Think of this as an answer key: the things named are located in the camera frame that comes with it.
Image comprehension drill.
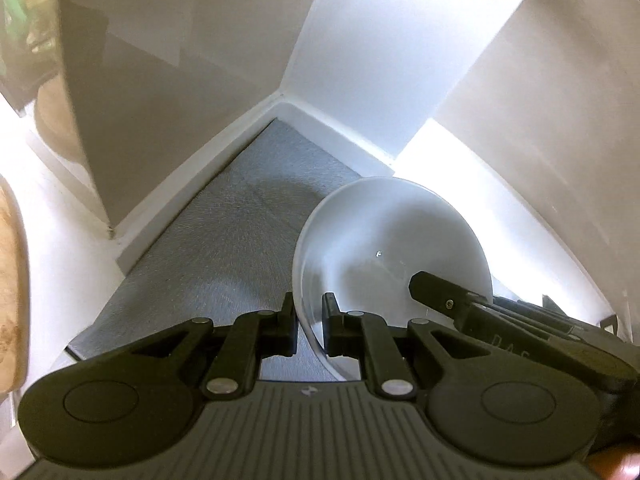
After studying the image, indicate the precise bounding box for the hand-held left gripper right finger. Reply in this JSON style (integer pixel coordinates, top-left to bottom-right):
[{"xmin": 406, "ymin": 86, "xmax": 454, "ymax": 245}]
[{"xmin": 321, "ymin": 292, "xmax": 493, "ymax": 402}]

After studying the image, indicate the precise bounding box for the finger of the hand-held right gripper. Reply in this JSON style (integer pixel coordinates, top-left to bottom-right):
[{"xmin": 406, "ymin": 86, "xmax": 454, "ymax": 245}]
[{"xmin": 408, "ymin": 270, "xmax": 496, "ymax": 332}]

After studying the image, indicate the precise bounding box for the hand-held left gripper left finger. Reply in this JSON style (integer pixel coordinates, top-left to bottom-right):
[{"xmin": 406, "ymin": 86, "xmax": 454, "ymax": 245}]
[{"xmin": 125, "ymin": 291, "xmax": 299, "ymax": 402}]

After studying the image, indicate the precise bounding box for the white bowl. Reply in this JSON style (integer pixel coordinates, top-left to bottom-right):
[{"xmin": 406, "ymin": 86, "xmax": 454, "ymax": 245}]
[{"xmin": 291, "ymin": 176, "xmax": 495, "ymax": 384}]

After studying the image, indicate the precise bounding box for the person's right hand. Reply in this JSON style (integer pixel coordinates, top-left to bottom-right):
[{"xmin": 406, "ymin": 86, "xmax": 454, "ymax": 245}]
[{"xmin": 589, "ymin": 441, "xmax": 640, "ymax": 480}]

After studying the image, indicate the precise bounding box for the grey woven mat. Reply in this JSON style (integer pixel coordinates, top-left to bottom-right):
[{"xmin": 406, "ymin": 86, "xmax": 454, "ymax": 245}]
[{"xmin": 67, "ymin": 118, "xmax": 397, "ymax": 384}]

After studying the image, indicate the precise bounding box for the wooden cutting board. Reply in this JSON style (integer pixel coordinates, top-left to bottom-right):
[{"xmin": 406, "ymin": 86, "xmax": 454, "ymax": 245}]
[{"xmin": 0, "ymin": 174, "xmax": 32, "ymax": 405}]

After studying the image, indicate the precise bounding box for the brown round object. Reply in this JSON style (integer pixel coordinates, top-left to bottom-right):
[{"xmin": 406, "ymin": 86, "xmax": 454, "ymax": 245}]
[{"xmin": 33, "ymin": 76, "xmax": 87, "ymax": 162}]

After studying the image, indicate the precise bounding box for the green object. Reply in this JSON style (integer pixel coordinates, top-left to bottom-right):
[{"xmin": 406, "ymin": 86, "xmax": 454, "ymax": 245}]
[{"xmin": 0, "ymin": 0, "xmax": 59, "ymax": 63}]

